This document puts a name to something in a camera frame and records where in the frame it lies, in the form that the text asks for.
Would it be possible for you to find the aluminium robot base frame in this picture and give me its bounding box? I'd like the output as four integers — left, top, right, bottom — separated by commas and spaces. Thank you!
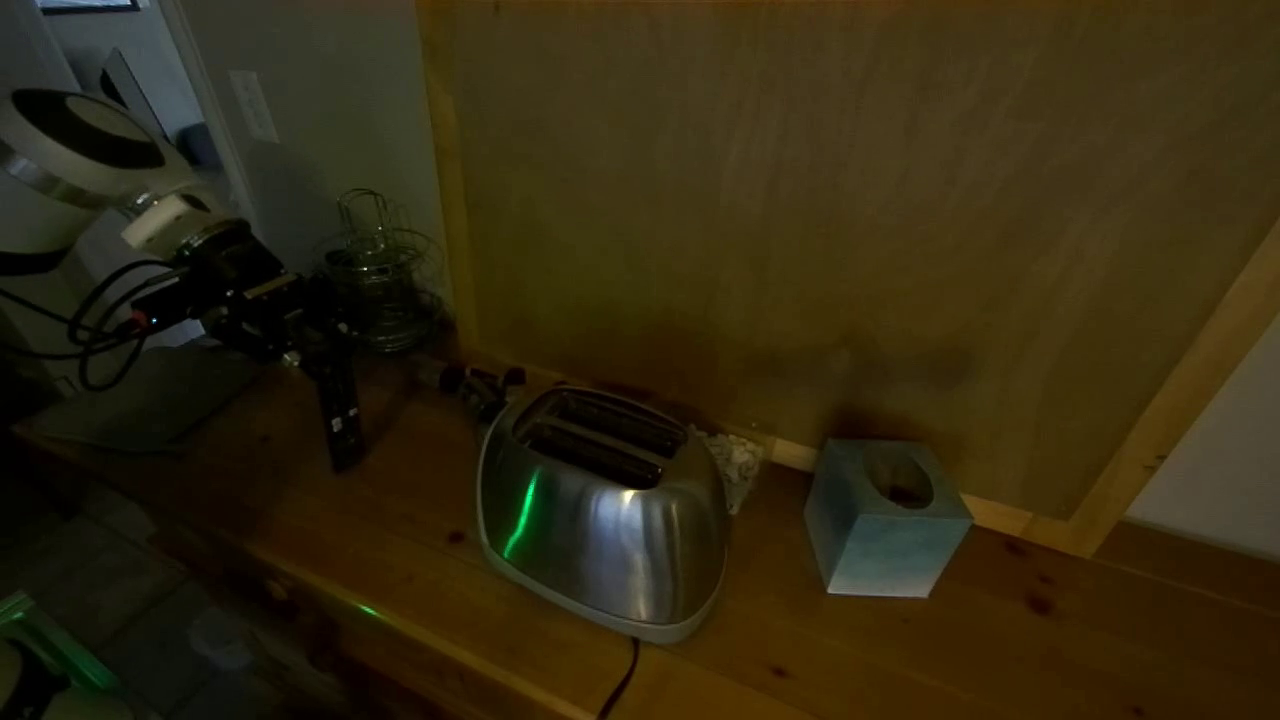
0, 591, 127, 701

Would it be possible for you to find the plywood board with frame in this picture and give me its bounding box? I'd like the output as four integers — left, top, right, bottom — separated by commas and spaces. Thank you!
415, 0, 1280, 558

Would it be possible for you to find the small dark jars cluster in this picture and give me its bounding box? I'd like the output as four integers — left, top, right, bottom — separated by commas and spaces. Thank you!
437, 357, 532, 423

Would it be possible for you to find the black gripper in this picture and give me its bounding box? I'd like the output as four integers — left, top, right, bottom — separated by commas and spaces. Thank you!
169, 219, 366, 398

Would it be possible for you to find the white light switch plate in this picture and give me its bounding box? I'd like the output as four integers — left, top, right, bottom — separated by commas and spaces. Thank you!
224, 66, 282, 146

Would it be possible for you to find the light blue tissue box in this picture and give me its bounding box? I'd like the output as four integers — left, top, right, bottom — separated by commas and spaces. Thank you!
801, 437, 974, 601

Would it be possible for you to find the stainless steel toaster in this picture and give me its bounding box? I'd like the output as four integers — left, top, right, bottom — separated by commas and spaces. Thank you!
472, 381, 736, 648

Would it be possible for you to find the black toaster power cord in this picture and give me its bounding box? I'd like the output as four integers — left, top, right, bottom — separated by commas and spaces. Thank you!
591, 637, 649, 720

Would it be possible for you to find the metal wire basket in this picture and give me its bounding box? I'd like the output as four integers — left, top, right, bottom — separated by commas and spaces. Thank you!
315, 182, 446, 358

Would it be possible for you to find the clear plastic bag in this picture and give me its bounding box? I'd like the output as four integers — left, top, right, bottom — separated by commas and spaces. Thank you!
705, 429, 770, 519

